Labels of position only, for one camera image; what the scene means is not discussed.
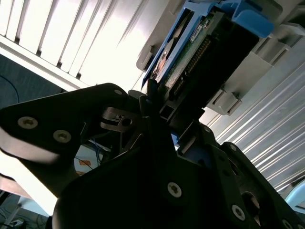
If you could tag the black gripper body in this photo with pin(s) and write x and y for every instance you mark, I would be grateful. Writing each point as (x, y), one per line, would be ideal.
(119, 202)

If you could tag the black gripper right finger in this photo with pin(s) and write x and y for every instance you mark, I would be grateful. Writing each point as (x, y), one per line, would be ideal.
(226, 162)

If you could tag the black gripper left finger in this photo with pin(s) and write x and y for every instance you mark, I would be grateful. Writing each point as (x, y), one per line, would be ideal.
(59, 112)

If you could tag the hard disk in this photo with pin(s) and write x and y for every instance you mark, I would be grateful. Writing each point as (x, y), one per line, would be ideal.
(186, 59)

